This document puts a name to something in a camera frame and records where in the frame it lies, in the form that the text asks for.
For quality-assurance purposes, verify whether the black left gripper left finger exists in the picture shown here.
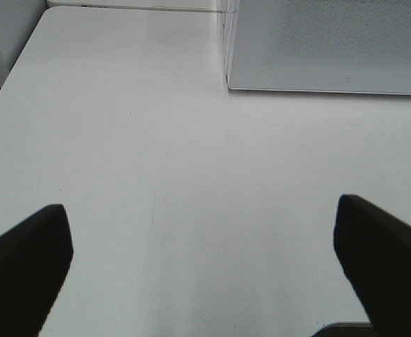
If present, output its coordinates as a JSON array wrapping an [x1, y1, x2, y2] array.
[[0, 204, 74, 336]]

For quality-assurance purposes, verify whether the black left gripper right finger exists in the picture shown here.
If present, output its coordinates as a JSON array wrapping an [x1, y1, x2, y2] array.
[[333, 194, 411, 336]]

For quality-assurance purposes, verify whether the white microwave door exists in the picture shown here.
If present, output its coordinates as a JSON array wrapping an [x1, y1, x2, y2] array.
[[227, 1, 411, 95]]

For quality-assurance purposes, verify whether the white microwave oven body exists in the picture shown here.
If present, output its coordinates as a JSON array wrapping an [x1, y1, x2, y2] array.
[[216, 0, 240, 88]]

